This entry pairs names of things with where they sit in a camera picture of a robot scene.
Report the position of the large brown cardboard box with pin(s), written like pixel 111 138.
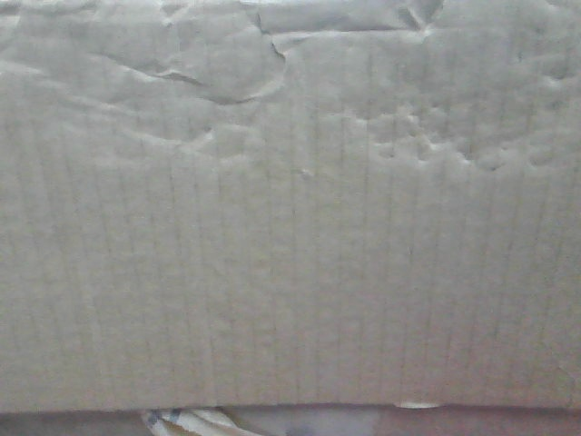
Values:
pixel 216 203

